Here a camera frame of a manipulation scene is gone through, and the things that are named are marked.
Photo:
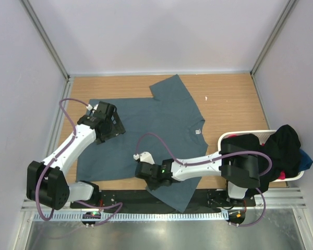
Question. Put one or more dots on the aluminium right frame rail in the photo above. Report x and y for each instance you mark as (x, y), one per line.
(277, 28)

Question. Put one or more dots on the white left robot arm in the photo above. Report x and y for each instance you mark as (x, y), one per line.
(46, 180)

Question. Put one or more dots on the black t-shirt in basket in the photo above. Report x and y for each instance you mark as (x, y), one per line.
(282, 147)

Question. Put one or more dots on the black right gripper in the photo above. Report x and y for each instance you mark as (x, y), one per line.
(153, 187)

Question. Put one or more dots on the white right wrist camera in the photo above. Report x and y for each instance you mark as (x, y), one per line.
(144, 157)

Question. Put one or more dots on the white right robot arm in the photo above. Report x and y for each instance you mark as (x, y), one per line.
(175, 171)

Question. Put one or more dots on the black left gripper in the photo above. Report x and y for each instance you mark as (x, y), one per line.
(117, 129)

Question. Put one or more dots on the teal blue t-shirt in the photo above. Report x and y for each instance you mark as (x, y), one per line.
(168, 124)

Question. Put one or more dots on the blue garment in basket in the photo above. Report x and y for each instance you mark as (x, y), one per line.
(305, 161)

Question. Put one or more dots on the white slotted cable duct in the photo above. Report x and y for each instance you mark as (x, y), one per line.
(92, 216)

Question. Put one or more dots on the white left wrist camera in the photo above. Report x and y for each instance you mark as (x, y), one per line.
(92, 108)

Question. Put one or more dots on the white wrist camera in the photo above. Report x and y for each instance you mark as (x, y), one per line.
(144, 157)
(92, 108)

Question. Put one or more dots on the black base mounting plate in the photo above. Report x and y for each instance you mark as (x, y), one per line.
(201, 198)

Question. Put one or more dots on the aluminium left frame rail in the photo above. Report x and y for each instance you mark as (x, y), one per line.
(44, 37)

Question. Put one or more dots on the pink garment in basket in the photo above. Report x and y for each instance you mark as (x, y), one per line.
(282, 176)

